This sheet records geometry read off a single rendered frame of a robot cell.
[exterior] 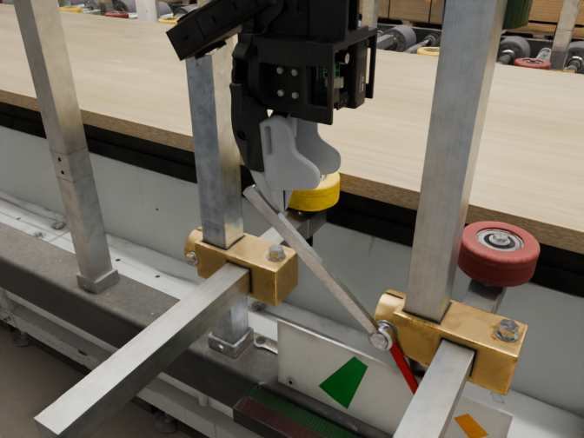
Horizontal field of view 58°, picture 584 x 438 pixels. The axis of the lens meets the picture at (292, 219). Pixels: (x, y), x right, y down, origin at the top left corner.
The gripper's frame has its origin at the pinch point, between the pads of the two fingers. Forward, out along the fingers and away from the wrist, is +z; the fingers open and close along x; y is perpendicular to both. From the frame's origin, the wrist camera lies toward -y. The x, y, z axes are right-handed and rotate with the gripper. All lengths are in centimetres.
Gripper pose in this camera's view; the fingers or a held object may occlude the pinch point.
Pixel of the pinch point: (274, 195)
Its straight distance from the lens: 45.2
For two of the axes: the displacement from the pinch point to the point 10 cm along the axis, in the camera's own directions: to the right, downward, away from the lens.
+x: 5.2, -4.3, 7.4
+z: 0.1, 8.7, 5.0
